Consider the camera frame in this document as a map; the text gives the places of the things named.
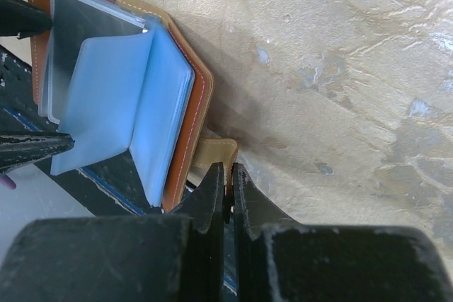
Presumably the brown leather card holder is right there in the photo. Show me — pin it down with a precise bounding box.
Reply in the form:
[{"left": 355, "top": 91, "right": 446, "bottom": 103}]
[{"left": 28, "top": 0, "right": 238, "bottom": 211}]

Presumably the black VIP card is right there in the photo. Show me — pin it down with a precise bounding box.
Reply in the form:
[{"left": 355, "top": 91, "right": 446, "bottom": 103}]
[{"left": 45, "top": 0, "right": 145, "bottom": 124}]

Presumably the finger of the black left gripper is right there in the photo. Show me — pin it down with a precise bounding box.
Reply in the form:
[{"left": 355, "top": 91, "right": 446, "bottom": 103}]
[
  {"left": 0, "top": 0, "right": 52, "bottom": 39},
  {"left": 1, "top": 132, "right": 74, "bottom": 176}
]

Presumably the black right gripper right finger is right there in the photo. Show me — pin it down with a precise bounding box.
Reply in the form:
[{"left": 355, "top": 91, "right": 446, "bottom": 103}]
[{"left": 232, "top": 163, "right": 452, "bottom": 301}]

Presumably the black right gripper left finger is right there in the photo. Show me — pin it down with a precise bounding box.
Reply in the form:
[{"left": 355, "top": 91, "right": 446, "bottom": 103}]
[{"left": 1, "top": 163, "right": 224, "bottom": 301}]

